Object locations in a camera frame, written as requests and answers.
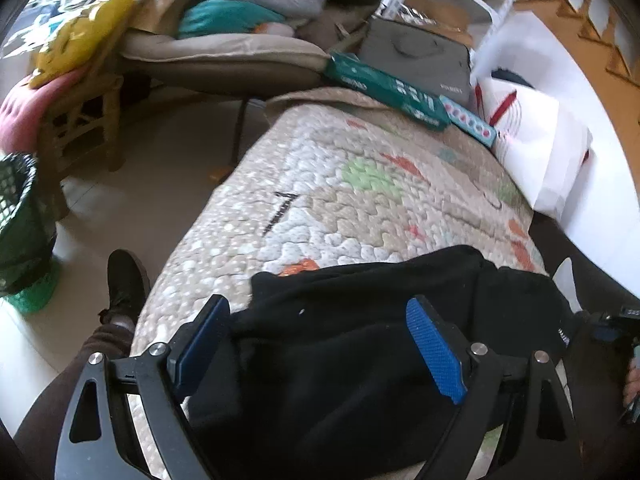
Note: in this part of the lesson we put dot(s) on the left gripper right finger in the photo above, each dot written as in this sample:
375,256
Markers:
538,438

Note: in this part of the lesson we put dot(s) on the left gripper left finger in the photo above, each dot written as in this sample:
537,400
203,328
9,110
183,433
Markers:
98,440

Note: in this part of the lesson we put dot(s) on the black pants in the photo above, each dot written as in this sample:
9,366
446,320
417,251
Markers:
319,377

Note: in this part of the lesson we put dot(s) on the white cloth piece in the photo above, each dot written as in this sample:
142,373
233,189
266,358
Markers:
563,278

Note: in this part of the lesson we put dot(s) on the black shoe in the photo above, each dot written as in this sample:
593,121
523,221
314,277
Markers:
128,287

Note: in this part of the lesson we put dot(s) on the green mesh basket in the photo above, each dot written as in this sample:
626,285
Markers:
29,270

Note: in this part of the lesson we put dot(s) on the light blue dotted box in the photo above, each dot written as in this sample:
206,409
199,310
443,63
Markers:
469,122

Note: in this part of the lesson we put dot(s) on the green long box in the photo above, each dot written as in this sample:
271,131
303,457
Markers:
388,90

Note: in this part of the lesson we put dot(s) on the grey laptop bag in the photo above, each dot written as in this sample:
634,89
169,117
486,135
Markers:
430,62

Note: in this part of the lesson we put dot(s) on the quilted patchwork bedspread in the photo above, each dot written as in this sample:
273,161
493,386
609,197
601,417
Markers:
339,179

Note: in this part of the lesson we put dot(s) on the wooden chair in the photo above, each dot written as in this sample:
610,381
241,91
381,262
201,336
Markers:
79,125

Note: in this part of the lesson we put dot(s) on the beige lounge cushion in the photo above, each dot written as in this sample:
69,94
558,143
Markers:
237,65

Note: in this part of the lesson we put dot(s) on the teal pillow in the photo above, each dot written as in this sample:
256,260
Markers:
211,17

